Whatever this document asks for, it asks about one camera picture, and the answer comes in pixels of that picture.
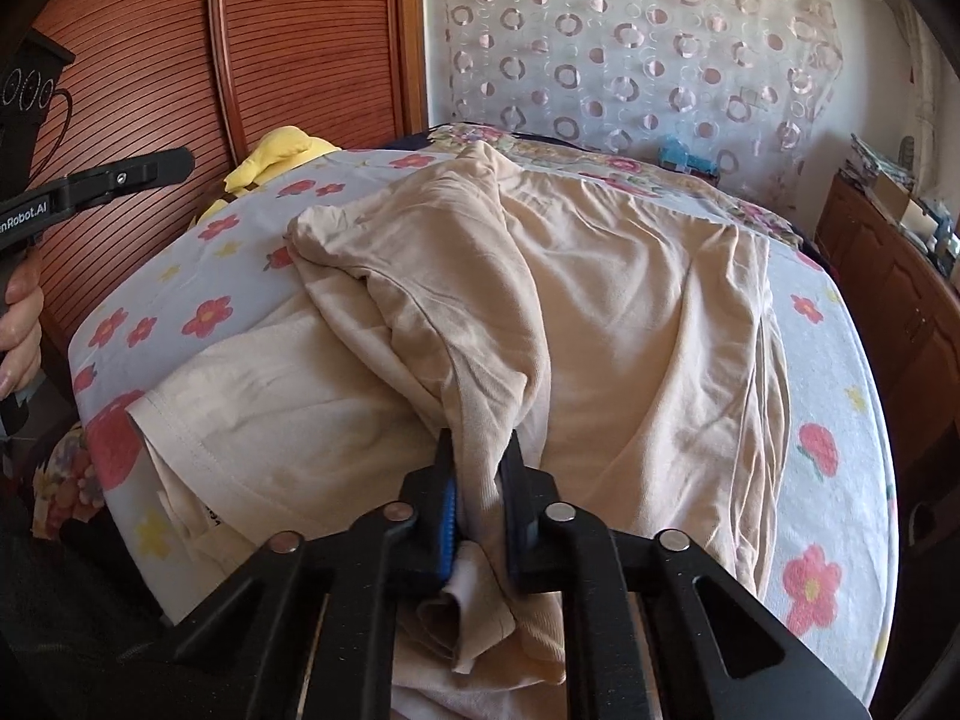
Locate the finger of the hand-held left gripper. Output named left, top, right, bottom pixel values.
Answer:
left=51, top=148, right=196, bottom=216

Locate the dark blue blanket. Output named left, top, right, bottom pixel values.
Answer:
left=377, top=131, right=441, bottom=153

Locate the light blue flowered bedsheet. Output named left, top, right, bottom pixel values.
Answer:
left=67, top=142, right=901, bottom=715

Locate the blue and white box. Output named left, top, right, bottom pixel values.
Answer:
left=921, top=199, right=960, bottom=275

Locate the beige printed t-shirt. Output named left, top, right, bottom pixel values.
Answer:
left=127, top=141, right=792, bottom=720

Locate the colourful floral quilt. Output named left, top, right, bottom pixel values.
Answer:
left=426, top=122, right=807, bottom=245

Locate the brown wooden cabinet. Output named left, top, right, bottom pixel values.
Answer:
left=814, top=169, right=960, bottom=485

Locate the blue plastic toy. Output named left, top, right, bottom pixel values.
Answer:
left=658, top=136, right=722, bottom=181

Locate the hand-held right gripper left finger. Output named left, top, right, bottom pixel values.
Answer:
left=127, top=429, right=460, bottom=720

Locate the yellow plush toy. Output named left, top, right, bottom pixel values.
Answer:
left=196, top=127, right=344, bottom=224

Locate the person's left hand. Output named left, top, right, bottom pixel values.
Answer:
left=0, top=251, right=46, bottom=396

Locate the pile of printed papers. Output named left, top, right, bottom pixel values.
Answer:
left=847, top=133, right=917, bottom=230

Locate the sheer curtain with circles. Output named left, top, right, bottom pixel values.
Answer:
left=437, top=0, right=850, bottom=190

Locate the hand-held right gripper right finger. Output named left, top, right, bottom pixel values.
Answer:
left=499, top=431, right=871, bottom=720

